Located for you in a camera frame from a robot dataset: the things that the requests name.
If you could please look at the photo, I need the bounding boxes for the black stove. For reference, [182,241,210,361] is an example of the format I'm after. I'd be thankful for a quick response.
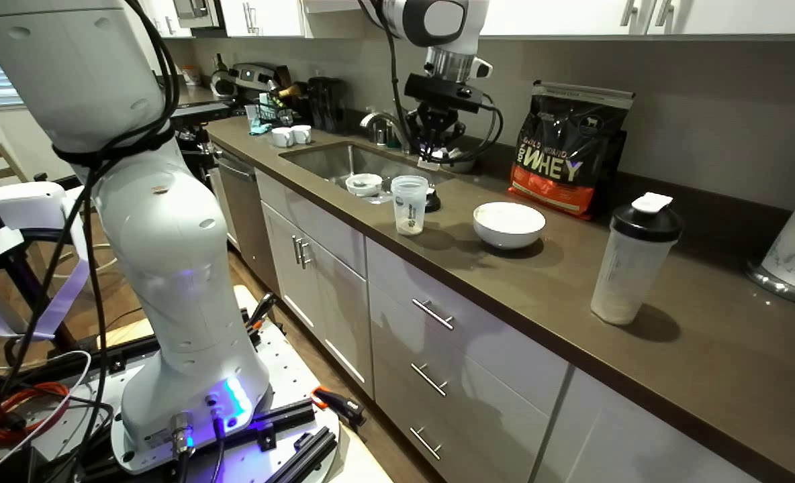
[168,97,238,155]

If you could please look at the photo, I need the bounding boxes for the black orange clamp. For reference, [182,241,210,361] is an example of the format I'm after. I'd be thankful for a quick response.
[308,384,371,430]
[242,289,282,340]

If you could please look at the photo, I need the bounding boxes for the chrome sink faucet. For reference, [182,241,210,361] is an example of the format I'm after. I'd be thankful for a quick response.
[356,108,415,155]

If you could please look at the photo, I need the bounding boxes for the perforated metal robot table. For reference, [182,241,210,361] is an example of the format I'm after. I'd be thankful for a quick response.
[19,282,394,483]

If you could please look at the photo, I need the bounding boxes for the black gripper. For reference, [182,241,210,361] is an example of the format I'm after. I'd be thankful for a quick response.
[414,109,472,171]

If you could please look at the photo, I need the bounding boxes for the upper cabinet door handle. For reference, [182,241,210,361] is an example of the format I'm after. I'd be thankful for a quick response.
[617,0,645,30]
[646,0,676,34]

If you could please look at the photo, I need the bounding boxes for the white upper kitchen cabinets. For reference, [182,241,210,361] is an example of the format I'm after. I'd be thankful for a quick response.
[140,0,795,43]

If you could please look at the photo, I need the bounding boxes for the steel drawer bar handle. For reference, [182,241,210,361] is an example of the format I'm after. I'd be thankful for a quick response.
[409,360,454,399]
[405,425,445,465]
[411,294,456,332]

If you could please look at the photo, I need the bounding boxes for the black aluminium rail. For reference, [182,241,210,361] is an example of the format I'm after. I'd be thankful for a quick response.
[249,396,317,434]
[261,425,341,483]

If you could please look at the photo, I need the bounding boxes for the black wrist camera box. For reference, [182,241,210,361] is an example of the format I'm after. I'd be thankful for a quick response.
[402,72,490,116]

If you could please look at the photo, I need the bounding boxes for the light wood board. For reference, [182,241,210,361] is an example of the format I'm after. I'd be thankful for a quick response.
[92,313,161,353]

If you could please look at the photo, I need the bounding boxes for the orange cable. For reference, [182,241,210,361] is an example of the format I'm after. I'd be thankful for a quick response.
[0,378,76,451]

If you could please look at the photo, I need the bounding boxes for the grey lower kitchen cabinets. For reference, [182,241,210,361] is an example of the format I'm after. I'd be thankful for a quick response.
[251,167,763,483]

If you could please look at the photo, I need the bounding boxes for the teal glass jar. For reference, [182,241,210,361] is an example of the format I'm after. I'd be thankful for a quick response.
[243,92,282,139]

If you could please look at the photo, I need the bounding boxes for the black coffee maker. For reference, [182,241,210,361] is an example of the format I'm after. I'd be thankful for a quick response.
[305,76,348,135]

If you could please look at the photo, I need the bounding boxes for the clear open shaker bottle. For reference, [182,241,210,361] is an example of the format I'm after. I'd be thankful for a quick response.
[390,171,437,239]

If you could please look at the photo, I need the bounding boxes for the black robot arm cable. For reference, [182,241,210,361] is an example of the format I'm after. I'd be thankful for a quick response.
[0,0,509,477]

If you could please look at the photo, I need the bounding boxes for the stainless steel sink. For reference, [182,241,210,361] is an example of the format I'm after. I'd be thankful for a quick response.
[280,139,458,206]

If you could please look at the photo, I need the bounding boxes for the white ceramic bowl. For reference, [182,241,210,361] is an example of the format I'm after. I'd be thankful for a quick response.
[469,199,547,251]

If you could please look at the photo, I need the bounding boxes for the black whey protein bag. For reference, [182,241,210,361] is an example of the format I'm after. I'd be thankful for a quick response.
[505,78,637,223]

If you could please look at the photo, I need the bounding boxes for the stainless dishwasher front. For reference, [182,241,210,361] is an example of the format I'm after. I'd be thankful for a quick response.
[210,145,282,294]

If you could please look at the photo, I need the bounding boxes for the white round container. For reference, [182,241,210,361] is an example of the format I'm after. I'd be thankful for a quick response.
[341,171,387,204]

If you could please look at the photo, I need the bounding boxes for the white cable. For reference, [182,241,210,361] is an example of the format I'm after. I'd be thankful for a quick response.
[0,347,96,483]

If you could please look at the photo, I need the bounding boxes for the shaker bottle with black lid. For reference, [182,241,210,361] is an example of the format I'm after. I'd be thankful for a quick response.
[587,190,687,327]

